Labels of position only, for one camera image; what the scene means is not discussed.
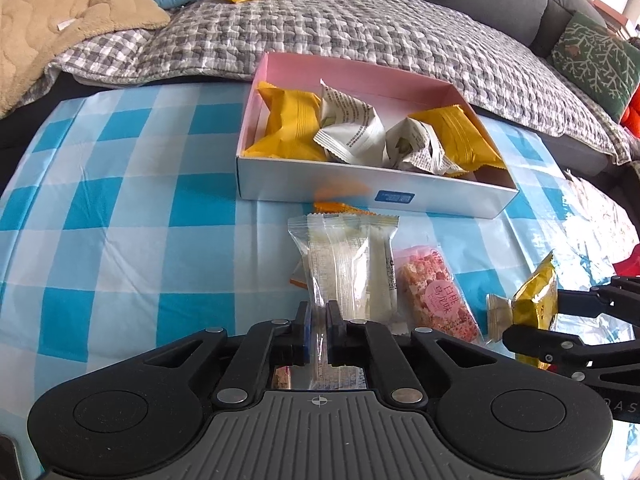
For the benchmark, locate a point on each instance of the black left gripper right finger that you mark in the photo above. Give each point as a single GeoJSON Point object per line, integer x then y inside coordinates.
{"type": "Point", "coordinates": [398, 369]}

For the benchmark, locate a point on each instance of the pink cardboard box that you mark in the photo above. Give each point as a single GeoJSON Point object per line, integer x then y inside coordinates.
{"type": "Point", "coordinates": [394, 94]}

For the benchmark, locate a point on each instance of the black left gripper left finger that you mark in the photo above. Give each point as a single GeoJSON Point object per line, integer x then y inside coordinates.
{"type": "Point", "coordinates": [266, 346]}

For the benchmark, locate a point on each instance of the white crumpled snack pack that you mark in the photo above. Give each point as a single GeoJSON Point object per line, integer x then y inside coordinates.
{"type": "Point", "coordinates": [413, 146]}

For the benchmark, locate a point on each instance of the yellow gold snack pack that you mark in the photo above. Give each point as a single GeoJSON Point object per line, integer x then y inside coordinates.
{"type": "Point", "coordinates": [535, 304]}

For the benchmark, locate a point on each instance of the white printed snack pack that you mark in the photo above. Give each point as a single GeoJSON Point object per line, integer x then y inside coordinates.
{"type": "Point", "coordinates": [350, 130]}

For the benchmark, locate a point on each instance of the grey checkered quilt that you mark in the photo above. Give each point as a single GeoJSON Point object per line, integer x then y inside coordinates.
{"type": "Point", "coordinates": [227, 40]}

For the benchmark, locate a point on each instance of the beige fleece blanket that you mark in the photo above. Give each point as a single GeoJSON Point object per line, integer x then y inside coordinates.
{"type": "Point", "coordinates": [35, 32]}

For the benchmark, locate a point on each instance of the blue checkered tablecloth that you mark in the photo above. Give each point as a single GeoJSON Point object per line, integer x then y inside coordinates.
{"type": "Point", "coordinates": [121, 230]}

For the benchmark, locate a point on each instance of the orange snack pack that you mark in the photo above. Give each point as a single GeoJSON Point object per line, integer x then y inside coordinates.
{"type": "Point", "coordinates": [298, 277]}

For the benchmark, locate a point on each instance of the pink puffed rice snack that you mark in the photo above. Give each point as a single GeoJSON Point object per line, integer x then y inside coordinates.
{"type": "Point", "coordinates": [433, 295]}

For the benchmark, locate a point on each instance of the small beige snack pack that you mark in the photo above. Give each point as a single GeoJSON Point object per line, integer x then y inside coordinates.
{"type": "Point", "coordinates": [499, 316]}

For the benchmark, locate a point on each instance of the green patterned cushion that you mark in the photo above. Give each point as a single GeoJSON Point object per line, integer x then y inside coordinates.
{"type": "Point", "coordinates": [600, 64]}

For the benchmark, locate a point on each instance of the red object right edge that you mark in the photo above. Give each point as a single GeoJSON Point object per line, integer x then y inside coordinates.
{"type": "Point", "coordinates": [631, 121]}

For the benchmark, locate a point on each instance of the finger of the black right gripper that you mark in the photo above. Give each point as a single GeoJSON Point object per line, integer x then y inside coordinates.
{"type": "Point", "coordinates": [615, 302]}
{"type": "Point", "coordinates": [545, 342]}

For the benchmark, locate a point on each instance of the brown red-label snack pack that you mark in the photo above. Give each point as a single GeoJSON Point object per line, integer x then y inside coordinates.
{"type": "Point", "coordinates": [282, 378]}

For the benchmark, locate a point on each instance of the clear white rice cracker pack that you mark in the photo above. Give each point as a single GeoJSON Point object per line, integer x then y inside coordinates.
{"type": "Point", "coordinates": [335, 253]}

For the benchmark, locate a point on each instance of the cream wafer snack pack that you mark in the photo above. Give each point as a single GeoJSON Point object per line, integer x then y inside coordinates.
{"type": "Point", "coordinates": [382, 288]}

